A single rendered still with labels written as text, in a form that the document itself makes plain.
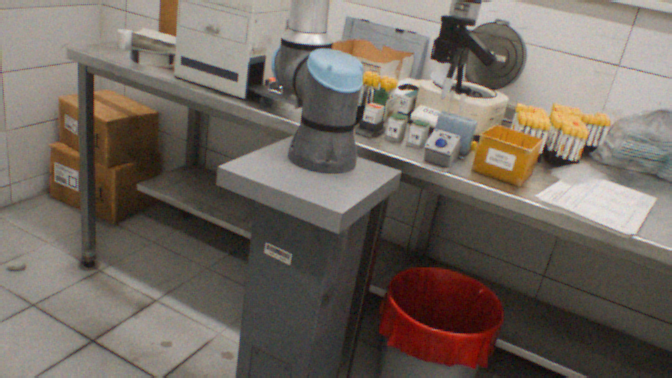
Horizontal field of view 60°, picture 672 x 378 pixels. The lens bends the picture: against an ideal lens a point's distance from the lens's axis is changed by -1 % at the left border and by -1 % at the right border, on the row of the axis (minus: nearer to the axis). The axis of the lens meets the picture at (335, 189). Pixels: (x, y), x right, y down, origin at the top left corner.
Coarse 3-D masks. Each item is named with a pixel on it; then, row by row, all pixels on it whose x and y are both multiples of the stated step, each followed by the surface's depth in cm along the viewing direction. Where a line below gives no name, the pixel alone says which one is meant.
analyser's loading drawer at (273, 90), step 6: (252, 84) 177; (258, 84) 178; (270, 84) 171; (276, 84) 174; (252, 90) 173; (258, 90) 172; (264, 90) 173; (270, 90) 171; (276, 90) 175; (282, 90) 169; (270, 96) 171; (276, 96) 170; (282, 96) 170; (288, 96) 171; (294, 96) 172; (288, 102) 169; (294, 102) 168; (300, 102) 169; (294, 108) 168
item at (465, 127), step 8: (440, 112) 160; (440, 120) 158; (448, 120) 157; (456, 120) 156; (464, 120) 156; (472, 120) 157; (440, 128) 159; (448, 128) 158; (456, 128) 157; (464, 128) 156; (472, 128) 155; (464, 136) 157; (472, 136) 158; (464, 144) 158; (464, 152) 158
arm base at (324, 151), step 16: (304, 128) 124; (320, 128) 122; (336, 128) 122; (352, 128) 125; (304, 144) 124; (320, 144) 122; (336, 144) 123; (352, 144) 126; (304, 160) 124; (320, 160) 123; (336, 160) 123; (352, 160) 126
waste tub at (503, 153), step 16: (496, 128) 157; (480, 144) 148; (496, 144) 146; (512, 144) 144; (528, 144) 154; (480, 160) 149; (496, 160) 147; (512, 160) 145; (528, 160) 143; (496, 176) 148; (512, 176) 146; (528, 176) 151
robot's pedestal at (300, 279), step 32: (256, 224) 132; (288, 224) 128; (352, 224) 132; (256, 256) 135; (288, 256) 130; (320, 256) 126; (352, 256) 139; (256, 288) 138; (288, 288) 133; (320, 288) 129; (352, 288) 148; (256, 320) 141; (288, 320) 136; (320, 320) 134; (256, 352) 145; (288, 352) 139; (320, 352) 142
